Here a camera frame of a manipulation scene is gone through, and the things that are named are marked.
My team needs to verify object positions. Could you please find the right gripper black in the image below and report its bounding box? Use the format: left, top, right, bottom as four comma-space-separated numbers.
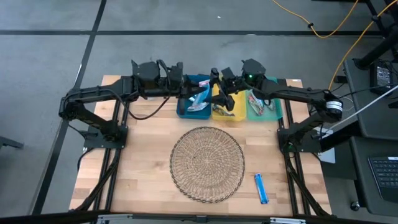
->
210, 58, 267, 112

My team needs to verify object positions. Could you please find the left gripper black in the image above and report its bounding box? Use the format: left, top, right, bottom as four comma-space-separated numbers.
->
158, 61, 205, 113

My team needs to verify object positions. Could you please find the blue and silver granola bar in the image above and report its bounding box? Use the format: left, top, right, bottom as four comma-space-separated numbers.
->
190, 91, 210, 105

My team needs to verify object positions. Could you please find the silver printed granola bar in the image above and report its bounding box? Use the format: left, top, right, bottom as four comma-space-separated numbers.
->
187, 102, 210, 112

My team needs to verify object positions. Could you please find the blue wrapper granola bar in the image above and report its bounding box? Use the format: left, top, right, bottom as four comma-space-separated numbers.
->
198, 80, 211, 94
254, 173, 269, 205

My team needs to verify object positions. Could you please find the red colourful granola bar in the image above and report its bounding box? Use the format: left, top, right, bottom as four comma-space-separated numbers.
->
247, 90, 266, 116

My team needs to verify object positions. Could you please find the blue plastic bin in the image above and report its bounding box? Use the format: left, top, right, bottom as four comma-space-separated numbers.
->
176, 73, 213, 121

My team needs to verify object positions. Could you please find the yellow plastic bin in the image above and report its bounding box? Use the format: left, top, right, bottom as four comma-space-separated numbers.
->
211, 75, 248, 122

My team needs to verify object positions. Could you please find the teal plastic bin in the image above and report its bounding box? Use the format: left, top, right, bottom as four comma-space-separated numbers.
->
245, 76, 284, 121

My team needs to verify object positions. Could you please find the round woven straw placemat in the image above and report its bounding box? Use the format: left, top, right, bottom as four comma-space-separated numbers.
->
169, 126, 246, 204

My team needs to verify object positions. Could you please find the white paper sheet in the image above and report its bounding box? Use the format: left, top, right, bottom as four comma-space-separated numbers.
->
319, 147, 336, 164

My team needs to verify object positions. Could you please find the dark grey side desk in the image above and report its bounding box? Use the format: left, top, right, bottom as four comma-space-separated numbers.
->
343, 57, 398, 217

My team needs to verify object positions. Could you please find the black stand pole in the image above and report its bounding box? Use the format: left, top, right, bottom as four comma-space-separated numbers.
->
354, 29, 398, 70

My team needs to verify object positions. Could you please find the black power adapter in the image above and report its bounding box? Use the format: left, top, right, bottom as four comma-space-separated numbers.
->
369, 62, 394, 94

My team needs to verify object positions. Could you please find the black keyboard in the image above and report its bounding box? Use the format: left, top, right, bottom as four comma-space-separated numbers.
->
368, 156, 398, 203

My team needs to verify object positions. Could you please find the black chair foot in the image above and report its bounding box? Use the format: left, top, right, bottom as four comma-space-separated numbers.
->
0, 136, 24, 150

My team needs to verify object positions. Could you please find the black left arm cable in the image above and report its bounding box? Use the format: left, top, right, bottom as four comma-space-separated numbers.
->
119, 58, 175, 121

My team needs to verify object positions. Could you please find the yellow floor cable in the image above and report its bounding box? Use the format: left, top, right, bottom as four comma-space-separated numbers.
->
272, 0, 360, 40
326, 0, 398, 94

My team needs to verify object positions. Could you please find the black aluminium table frame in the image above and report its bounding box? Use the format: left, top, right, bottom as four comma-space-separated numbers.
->
73, 74, 332, 218

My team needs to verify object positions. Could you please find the black desk cable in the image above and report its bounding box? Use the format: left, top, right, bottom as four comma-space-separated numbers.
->
326, 83, 398, 97

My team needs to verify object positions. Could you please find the white cable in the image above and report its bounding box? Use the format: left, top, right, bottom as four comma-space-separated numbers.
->
323, 93, 398, 131

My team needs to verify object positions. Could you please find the black camera rig crossbar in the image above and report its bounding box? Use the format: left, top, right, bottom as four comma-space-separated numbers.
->
0, 210, 398, 224

